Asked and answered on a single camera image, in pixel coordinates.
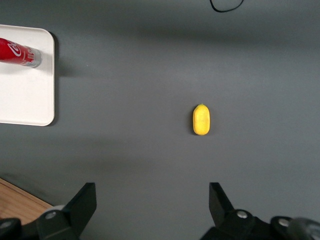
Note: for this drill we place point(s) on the wooden drawer cabinet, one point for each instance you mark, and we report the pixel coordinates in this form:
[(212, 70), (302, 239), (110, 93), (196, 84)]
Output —
[(15, 200)]

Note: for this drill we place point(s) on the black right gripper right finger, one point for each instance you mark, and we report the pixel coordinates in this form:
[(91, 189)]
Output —
[(225, 215)]

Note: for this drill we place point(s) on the yellow lemon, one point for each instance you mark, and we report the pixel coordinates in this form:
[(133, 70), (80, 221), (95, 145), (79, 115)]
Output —
[(201, 120)]

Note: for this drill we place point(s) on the red coke bottle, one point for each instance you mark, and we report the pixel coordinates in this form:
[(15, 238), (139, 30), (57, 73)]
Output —
[(15, 52)]

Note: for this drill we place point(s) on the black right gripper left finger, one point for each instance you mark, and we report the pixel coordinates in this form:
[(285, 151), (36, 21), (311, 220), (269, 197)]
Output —
[(75, 215)]

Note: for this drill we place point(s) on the beige plastic tray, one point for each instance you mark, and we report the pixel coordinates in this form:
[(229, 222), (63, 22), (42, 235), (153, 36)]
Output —
[(27, 95)]

